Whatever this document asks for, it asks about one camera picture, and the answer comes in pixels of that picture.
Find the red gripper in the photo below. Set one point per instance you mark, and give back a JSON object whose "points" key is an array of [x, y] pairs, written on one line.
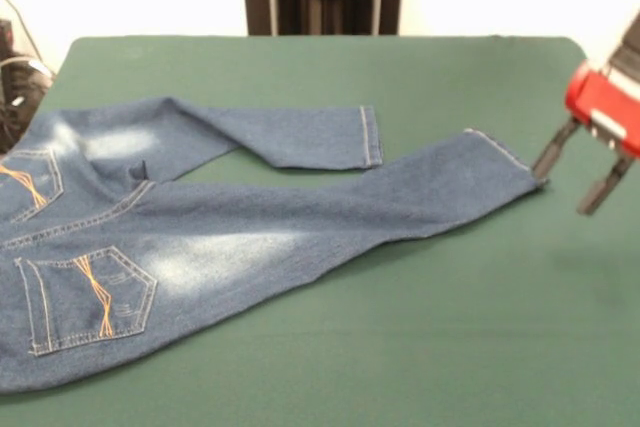
{"points": [[600, 97]]}

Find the blue denim jeans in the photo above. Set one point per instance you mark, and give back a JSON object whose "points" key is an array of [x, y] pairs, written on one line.
{"points": [[250, 237]]}

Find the dark green table cloth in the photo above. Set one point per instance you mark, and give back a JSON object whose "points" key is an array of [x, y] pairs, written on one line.
{"points": [[450, 322]]}

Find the black equipment pile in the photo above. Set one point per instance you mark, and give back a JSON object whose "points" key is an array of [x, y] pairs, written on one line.
{"points": [[20, 92]]}

